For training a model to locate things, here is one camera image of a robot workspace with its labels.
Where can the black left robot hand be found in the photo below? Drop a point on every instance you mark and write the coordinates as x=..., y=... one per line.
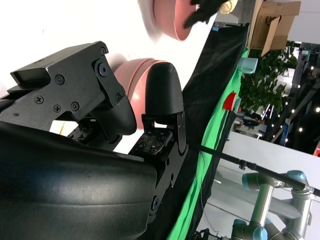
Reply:
x=205, y=7

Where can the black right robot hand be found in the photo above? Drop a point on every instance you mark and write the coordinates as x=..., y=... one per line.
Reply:
x=75, y=187

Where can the pink plastic bowl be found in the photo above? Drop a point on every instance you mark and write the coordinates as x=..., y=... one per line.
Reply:
x=167, y=17
x=138, y=96
x=120, y=72

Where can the silver blue-capped robot arm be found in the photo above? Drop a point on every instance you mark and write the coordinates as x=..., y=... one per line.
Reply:
x=265, y=200

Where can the beige ridged round object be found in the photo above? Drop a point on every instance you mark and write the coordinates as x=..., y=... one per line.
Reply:
x=228, y=6

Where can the brown cardboard box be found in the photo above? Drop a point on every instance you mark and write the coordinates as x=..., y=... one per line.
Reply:
x=260, y=30

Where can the black backdrop cloth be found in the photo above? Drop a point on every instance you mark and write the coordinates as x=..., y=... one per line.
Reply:
x=207, y=75

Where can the green leafy plant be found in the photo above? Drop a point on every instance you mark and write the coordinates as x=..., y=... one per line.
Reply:
x=262, y=85

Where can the red button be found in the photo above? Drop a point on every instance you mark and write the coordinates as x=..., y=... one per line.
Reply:
x=229, y=102

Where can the green cloth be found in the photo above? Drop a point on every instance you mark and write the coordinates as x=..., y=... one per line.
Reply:
x=215, y=130

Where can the black metal pole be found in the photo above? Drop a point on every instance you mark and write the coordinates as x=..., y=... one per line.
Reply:
x=225, y=156

